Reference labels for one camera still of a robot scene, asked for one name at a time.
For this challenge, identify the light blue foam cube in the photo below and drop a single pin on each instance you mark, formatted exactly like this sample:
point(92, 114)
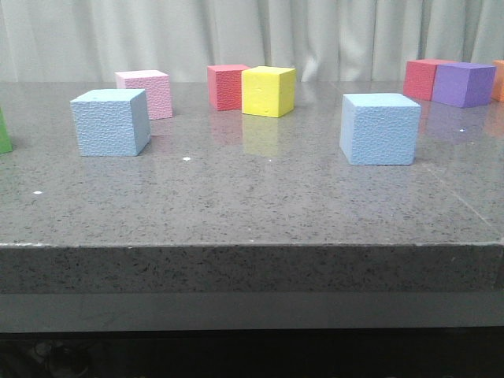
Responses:
point(111, 122)
point(379, 129)

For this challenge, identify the yellow foam cube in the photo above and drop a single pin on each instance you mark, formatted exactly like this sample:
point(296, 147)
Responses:
point(268, 91)

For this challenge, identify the red foam cube centre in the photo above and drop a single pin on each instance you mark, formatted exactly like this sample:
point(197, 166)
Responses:
point(225, 86)

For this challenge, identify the red foam cube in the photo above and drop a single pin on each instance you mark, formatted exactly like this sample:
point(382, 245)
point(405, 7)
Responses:
point(420, 77)
point(225, 86)

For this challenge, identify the pink foam cube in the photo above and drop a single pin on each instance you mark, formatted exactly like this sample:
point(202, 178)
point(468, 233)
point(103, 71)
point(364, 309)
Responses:
point(157, 87)

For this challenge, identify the red foam cube right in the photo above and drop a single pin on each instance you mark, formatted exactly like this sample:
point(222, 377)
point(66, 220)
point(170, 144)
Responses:
point(420, 77)

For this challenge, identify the purple foam cube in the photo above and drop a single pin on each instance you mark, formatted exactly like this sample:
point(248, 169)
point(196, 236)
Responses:
point(463, 84)

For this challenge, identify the green foam cube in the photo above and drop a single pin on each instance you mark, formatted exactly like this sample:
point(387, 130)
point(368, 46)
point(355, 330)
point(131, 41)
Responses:
point(5, 142)

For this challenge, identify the grey pleated curtain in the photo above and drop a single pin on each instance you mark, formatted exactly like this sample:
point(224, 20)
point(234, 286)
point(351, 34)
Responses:
point(75, 41)

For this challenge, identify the orange foam cube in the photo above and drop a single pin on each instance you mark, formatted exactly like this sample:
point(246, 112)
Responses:
point(498, 86)

